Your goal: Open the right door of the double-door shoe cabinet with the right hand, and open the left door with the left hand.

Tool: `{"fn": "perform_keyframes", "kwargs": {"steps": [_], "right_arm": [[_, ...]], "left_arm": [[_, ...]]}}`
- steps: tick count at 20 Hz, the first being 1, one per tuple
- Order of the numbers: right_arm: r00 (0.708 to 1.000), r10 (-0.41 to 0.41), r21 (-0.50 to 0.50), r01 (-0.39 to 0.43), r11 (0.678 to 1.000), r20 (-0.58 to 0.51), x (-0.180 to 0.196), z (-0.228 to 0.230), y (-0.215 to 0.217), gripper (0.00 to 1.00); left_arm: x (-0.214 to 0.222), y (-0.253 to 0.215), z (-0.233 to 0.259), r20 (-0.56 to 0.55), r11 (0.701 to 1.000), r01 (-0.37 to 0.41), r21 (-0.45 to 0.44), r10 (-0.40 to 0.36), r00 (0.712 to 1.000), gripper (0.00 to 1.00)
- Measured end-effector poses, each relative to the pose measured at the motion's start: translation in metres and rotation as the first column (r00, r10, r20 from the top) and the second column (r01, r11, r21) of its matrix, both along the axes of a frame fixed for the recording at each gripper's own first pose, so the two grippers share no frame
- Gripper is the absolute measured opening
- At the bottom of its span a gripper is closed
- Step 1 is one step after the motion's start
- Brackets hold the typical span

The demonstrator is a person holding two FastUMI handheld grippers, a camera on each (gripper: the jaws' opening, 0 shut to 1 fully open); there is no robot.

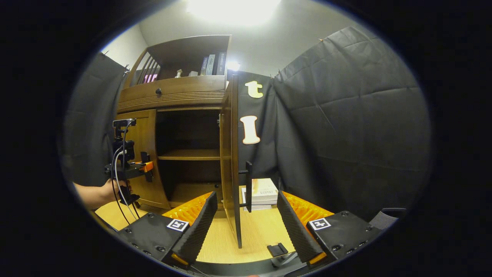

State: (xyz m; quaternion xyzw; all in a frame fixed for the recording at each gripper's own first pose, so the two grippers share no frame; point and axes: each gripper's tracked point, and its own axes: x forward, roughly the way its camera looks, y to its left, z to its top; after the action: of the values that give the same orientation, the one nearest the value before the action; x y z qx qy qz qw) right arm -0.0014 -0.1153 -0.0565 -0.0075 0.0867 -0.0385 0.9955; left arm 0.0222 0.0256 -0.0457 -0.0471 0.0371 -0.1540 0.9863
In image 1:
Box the white book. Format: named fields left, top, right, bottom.
left=241, top=187, right=278, bottom=211
left=251, top=178, right=279, bottom=203

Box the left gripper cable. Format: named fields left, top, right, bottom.
left=110, top=121, right=141, bottom=227

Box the grey mesh office chair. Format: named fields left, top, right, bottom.
left=369, top=208, right=407, bottom=230

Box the black backdrop cloth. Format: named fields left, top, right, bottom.
left=61, top=25, right=431, bottom=222

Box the wooden cabinet shelf board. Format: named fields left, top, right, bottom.
left=158, top=149, right=221, bottom=161

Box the wooden double-door shoe cabinet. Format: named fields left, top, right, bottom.
left=115, top=35, right=232, bottom=211

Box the black table clamp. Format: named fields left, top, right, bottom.
left=267, top=243, right=296, bottom=268

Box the black door handle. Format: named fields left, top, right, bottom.
left=141, top=152, right=153, bottom=182
left=239, top=161, right=253, bottom=213

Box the large ceiling light panel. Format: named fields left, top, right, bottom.
left=188, top=0, right=281, bottom=25

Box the wooden shoe cabinet door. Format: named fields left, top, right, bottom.
left=115, top=110, right=171, bottom=210
left=219, top=74, right=243, bottom=249

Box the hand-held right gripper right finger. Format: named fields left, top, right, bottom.
left=277, top=190, right=385, bottom=266

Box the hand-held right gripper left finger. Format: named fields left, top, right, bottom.
left=115, top=191, right=218, bottom=268

